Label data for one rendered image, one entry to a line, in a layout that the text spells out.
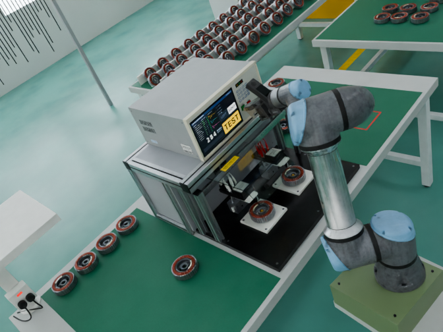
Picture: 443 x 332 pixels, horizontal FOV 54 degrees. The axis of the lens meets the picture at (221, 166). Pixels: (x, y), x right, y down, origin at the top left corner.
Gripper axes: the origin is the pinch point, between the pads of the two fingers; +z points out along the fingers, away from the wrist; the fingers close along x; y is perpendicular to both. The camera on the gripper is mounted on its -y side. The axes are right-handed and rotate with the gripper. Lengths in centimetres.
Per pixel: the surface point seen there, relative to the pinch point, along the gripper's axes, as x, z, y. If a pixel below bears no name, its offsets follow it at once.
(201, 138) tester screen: -25.6, 0.1, -2.5
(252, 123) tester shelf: -0.7, 1.7, 7.7
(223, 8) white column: 277, 298, -52
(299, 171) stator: 6.1, 3.0, 39.7
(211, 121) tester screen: -17.8, -1.1, -4.9
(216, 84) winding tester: -4.5, 0.7, -14.7
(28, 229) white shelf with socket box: -91, 29, -16
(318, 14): 327, 218, 24
